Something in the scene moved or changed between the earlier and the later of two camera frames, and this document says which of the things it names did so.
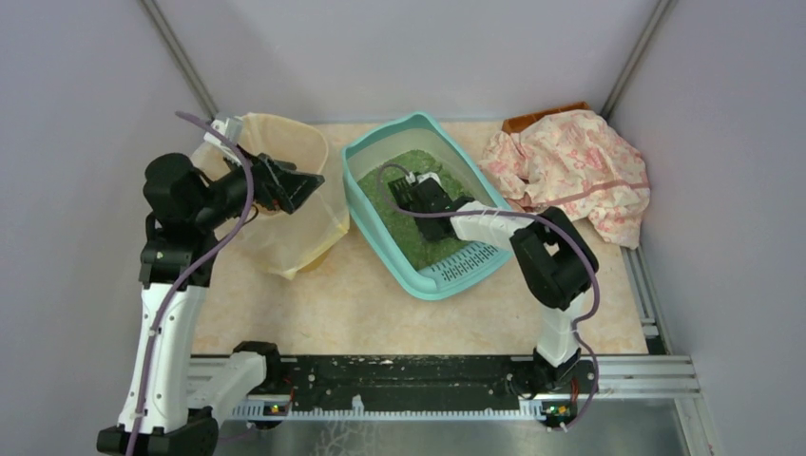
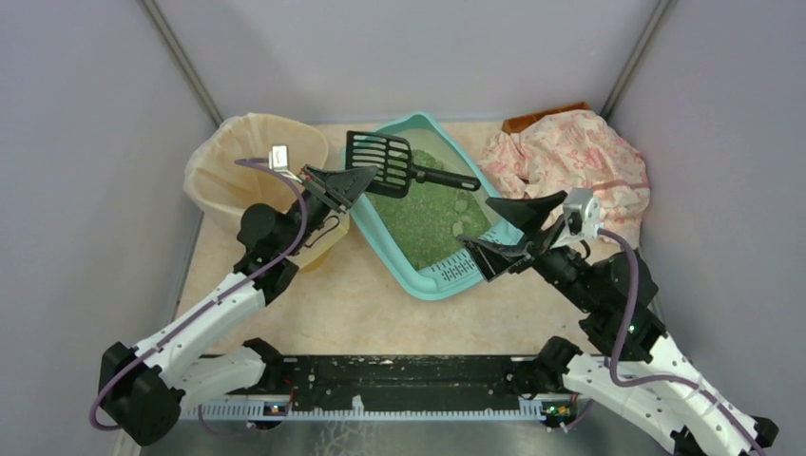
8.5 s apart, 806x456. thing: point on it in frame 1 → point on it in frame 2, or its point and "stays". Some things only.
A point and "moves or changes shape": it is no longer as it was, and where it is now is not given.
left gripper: x=268 y=183 → x=320 y=191
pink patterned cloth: x=573 y=162 stays
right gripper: x=414 y=194 → x=531 y=239
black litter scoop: x=401 y=191 moves or changes shape
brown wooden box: x=517 y=123 stays
